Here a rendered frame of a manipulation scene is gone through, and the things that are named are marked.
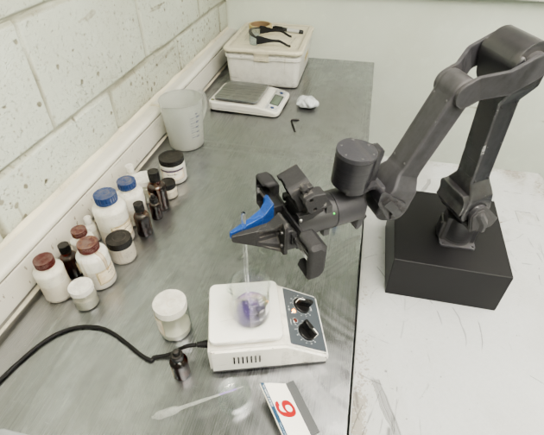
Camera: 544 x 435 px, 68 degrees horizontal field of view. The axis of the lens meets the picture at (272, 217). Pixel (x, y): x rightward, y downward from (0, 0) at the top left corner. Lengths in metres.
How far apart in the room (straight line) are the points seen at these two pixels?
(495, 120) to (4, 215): 0.86
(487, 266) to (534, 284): 0.18
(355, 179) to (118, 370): 0.51
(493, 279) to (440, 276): 0.09
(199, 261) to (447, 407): 0.54
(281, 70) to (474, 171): 1.07
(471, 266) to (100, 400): 0.68
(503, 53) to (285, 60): 1.10
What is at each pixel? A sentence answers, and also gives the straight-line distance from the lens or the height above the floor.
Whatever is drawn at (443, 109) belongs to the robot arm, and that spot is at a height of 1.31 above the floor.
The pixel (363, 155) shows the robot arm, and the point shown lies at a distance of 0.56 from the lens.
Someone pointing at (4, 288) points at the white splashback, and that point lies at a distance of 0.90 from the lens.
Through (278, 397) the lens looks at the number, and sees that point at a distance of 0.69.
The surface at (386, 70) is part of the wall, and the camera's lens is 2.02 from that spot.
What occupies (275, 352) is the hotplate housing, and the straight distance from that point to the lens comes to 0.70.
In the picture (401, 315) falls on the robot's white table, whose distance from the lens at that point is 0.84.
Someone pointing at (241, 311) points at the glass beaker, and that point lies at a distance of 0.64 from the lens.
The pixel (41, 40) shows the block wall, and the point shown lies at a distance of 0.99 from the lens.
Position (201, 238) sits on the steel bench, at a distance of 0.96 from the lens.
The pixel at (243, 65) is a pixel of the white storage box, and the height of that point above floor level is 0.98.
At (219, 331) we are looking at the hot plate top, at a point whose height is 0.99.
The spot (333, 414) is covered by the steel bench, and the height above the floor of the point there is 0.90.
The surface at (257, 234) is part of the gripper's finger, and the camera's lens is 0.56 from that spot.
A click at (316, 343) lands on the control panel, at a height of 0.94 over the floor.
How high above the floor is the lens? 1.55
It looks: 40 degrees down
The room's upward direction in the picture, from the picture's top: straight up
